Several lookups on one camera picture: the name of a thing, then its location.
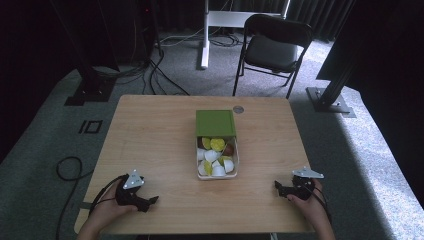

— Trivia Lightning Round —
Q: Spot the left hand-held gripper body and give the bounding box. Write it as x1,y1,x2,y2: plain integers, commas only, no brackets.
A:
114,169,146,207

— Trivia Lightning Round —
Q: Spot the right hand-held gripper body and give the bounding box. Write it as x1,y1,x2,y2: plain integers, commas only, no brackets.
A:
285,166,325,201

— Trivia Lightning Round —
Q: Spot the person's right hand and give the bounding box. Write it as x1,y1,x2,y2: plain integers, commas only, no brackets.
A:
286,178,332,228

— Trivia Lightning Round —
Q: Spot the person's left hand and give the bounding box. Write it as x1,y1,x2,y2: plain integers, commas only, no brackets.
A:
87,182,139,232

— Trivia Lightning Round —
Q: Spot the white drawer tray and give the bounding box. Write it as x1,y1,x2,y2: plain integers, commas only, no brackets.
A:
195,134,240,181

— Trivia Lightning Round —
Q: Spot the pile of white yellow capsules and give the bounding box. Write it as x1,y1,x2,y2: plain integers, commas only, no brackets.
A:
197,136,236,177

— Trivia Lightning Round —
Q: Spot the green drawer box sleeve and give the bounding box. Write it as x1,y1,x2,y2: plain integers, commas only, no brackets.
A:
195,109,237,138

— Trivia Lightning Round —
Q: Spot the black metal stand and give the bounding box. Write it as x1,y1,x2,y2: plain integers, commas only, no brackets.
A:
49,0,120,107
305,0,384,119

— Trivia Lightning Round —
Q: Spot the black folding chair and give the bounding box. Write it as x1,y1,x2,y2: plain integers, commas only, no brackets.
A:
232,13,314,100

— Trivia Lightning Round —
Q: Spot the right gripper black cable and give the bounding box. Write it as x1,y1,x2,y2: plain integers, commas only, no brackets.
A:
309,185,333,225

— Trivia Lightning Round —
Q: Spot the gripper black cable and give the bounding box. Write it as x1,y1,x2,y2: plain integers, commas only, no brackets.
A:
309,185,333,225
88,174,129,215

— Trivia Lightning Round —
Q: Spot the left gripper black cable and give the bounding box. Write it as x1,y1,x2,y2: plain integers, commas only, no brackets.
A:
88,174,129,215

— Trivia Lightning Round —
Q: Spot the black looped floor cable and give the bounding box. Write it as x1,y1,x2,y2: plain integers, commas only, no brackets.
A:
54,156,95,240

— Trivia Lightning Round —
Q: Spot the bundle of black floor cables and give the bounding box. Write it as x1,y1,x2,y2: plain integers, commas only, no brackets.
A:
93,33,243,97

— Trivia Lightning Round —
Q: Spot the white desk frame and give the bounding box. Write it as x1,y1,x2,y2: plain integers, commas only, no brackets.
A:
200,0,291,70

